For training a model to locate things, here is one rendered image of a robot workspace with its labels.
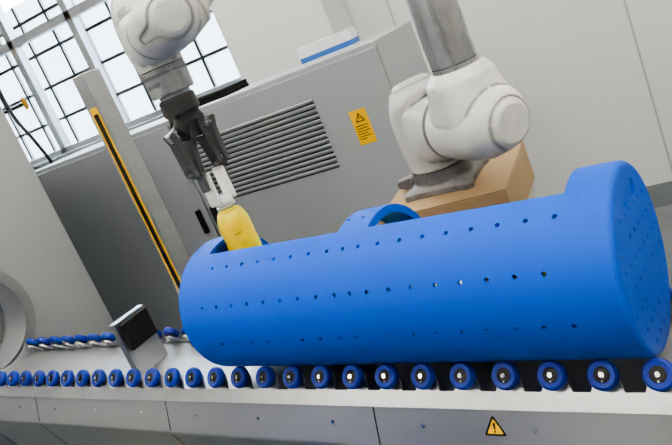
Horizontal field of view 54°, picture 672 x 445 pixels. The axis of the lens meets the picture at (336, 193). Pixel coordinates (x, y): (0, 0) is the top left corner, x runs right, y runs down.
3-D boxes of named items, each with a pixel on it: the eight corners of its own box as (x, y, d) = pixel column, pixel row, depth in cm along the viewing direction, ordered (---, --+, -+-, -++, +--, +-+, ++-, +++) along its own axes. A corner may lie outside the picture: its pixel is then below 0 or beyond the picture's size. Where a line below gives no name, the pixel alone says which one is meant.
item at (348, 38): (311, 62, 294) (304, 45, 292) (361, 42, 286) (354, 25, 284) (302, 66, 282) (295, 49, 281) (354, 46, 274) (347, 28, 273)
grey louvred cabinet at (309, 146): (187, 353, 430) (85, 148, 397) (511, 301, 329) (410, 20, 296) (135, 406, 384) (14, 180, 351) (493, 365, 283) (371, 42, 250)
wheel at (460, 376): (452, 362, 112) (446, 361, 110) (476, 361, 109) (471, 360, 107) (453, 390, 110) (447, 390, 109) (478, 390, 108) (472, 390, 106)
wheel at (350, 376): (346, 364, 125) (339, 363, 124) (365, 363, 122) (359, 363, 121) (346, 389, 124) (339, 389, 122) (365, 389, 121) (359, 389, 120)
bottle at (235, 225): (243, 281, 145) (208, 205, 140) (273, 268, 145) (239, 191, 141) (246, 291, 138) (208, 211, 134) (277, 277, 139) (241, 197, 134)
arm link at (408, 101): (446, 145, 175) (416, 67, 169) (490, 146, 159) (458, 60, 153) (397, 173, 169) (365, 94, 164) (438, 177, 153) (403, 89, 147)
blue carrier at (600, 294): (286, 331, 161) (250, 220, 158) (681, 307, 109) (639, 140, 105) (203, 391, 139) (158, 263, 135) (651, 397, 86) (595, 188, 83)
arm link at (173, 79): (131, 80, 130) (145, 108, 131) (160, 67, 125) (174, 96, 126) (164, 68, 137) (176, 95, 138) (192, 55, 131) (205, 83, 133)
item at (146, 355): (162, 354, 180) (137, 305, 177) (171, 353, 178) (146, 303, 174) (135, 377, 173) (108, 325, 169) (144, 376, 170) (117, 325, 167)
